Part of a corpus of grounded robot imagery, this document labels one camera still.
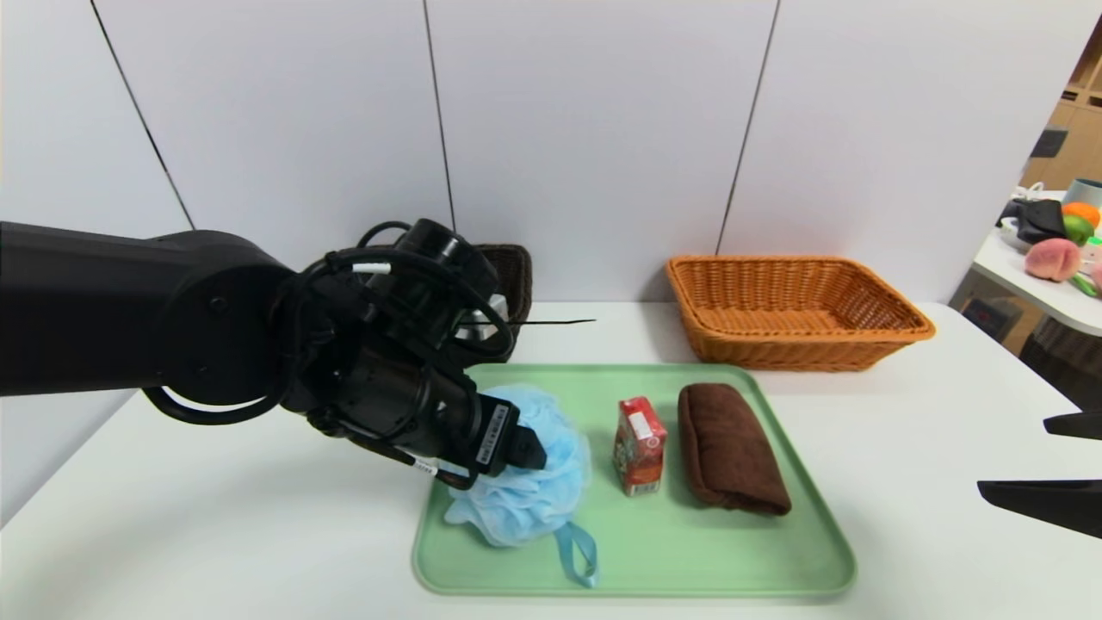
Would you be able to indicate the white background table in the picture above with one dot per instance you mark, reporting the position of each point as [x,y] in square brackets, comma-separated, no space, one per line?
[1042,297]

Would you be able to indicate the thin black zip tie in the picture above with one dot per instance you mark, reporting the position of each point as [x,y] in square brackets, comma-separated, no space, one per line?
[551,323]

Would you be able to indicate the brown towel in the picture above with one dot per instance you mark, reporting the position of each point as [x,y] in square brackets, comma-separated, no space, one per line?
[730,448]

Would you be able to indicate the black cloth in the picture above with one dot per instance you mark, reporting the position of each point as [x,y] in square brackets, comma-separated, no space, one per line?
[1036,220]

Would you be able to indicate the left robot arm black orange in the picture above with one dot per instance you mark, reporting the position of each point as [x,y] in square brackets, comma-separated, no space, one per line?
[103,301]

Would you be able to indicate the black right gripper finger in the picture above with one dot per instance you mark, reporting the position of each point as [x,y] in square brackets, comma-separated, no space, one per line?
[1080,425]
[1059,504]

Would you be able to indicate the pink peach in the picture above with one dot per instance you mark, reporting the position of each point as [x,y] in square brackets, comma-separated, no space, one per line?
[1052,258]

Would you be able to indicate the wooden shelf cabinet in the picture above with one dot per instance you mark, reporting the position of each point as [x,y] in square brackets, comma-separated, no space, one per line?
[1076,138]

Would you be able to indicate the dark brown wicker basket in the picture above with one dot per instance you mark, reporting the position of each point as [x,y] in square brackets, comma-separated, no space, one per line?
[515,275]

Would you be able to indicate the red juice carton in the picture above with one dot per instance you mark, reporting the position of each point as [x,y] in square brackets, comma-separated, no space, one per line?
[639,448]

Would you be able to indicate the orange wicker basket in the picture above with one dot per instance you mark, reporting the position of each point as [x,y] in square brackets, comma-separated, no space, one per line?
[740,344]

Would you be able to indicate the dark storage box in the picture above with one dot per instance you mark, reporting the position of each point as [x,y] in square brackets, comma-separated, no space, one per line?
[986,317]

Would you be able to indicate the orange fruit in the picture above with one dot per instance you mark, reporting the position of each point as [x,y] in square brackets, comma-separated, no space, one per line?
[1083,211]

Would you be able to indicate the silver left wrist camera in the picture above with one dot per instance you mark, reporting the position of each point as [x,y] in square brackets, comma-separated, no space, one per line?
[486,319]

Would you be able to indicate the green fruit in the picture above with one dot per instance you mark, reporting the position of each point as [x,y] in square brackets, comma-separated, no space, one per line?
[1076,230]

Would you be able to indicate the light green plastic tray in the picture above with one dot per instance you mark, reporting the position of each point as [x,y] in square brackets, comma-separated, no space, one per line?
[689,551]

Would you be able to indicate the white bowl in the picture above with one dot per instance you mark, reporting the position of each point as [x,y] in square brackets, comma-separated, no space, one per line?
[1012,238]

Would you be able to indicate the blue mesh bath pouf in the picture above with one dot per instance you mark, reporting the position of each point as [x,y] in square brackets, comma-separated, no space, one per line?
[551,491]

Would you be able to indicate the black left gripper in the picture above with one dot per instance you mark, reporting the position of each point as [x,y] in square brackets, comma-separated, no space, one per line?
[494,437]

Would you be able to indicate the grey cup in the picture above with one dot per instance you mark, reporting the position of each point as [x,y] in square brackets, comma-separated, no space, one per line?
[1085,191]

